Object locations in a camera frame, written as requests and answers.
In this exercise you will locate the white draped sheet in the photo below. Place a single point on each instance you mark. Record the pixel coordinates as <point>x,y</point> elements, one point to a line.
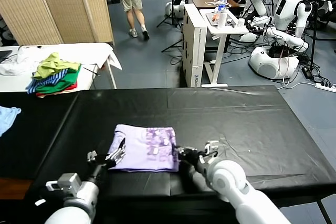
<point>88,53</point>

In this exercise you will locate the tall white cardboard box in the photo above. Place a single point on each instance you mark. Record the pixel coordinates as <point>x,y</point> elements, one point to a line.
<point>195,51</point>

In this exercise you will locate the large black table cover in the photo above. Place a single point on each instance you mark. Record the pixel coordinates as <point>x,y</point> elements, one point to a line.
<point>210,108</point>

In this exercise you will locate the grey tablet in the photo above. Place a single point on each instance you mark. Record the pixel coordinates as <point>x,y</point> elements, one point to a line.
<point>210,16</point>

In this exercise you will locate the white folding table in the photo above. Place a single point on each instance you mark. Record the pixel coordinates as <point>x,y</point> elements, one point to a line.
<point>13,82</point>

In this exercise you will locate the clear blue-capped water bottle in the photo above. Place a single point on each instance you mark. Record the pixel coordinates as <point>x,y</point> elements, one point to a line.
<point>222,2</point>

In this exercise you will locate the white power strip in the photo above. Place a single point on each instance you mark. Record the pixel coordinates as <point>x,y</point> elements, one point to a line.
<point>325,86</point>

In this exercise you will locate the black power adapter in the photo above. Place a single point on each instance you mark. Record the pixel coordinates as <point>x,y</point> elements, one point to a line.
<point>307,72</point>

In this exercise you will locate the black light tripod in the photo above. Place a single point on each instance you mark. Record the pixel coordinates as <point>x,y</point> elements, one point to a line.
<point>173,11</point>

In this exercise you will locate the lavender t-shirt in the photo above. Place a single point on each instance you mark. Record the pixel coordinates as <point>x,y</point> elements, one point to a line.
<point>139,150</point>

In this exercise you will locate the blue striped garment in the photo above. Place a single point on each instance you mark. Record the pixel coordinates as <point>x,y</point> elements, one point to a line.
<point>53,78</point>

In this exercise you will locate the orange small item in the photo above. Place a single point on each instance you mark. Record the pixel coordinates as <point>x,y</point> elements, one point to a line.
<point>216,18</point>

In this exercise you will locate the beige folded garment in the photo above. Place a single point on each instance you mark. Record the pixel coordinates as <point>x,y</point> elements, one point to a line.
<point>68,91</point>

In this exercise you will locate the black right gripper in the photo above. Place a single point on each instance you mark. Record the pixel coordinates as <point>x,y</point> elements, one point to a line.
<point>195,159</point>

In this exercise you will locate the black pole stand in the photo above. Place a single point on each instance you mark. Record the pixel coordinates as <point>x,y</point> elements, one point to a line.
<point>314,37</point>

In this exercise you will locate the bamboo folding screen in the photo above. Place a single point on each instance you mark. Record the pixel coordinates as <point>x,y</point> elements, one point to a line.
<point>52,3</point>

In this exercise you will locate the light blue garment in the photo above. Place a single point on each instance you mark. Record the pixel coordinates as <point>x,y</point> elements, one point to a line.
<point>6,119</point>

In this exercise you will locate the white crumpled garment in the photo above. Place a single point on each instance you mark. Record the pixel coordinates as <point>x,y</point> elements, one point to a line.
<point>25,58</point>

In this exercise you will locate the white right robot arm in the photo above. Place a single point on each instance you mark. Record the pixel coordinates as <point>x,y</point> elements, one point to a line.
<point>231,182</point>

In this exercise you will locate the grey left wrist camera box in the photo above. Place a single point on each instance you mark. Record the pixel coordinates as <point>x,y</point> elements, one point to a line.
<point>68,182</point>

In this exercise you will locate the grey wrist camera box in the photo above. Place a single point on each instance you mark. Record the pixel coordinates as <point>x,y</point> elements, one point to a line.
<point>212,147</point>
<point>68,182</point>

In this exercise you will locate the white thermos bottle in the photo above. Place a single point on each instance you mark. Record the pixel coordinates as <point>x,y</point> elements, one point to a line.
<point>222,20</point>

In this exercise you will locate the white paper cup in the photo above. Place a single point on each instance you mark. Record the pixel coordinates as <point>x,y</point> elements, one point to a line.
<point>241,22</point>

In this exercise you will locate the black monitor stand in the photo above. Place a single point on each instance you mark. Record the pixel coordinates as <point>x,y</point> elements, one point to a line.
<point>174,45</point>

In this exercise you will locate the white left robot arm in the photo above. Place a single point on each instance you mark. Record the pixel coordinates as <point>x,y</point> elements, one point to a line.
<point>78,203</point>

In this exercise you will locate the small black table cover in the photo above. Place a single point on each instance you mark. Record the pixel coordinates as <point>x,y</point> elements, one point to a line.
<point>39,129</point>

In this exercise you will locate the lime green crumpled garment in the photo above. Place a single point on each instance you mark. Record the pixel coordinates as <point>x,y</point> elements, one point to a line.
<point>48,67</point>

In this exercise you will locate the white humanoid robot black shoulders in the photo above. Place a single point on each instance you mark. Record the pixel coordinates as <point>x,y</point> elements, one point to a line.
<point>284,6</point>

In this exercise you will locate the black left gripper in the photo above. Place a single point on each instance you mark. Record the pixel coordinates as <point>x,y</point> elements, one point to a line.
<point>98,167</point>

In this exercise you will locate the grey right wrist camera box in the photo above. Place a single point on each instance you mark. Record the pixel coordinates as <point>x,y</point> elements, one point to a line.
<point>212,147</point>

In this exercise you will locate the white standing desk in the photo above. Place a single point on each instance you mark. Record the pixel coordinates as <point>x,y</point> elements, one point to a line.
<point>223,51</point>

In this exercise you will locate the red folded garment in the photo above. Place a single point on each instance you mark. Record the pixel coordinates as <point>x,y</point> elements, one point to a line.
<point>75,85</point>

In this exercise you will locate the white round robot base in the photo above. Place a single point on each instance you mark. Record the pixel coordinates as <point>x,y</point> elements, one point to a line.
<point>172,9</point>

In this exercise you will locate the pile of colourful clothes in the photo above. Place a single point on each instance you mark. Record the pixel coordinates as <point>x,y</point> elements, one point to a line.
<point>71,75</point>

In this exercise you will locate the black laptop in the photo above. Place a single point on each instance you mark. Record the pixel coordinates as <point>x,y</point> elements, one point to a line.
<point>5,55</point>

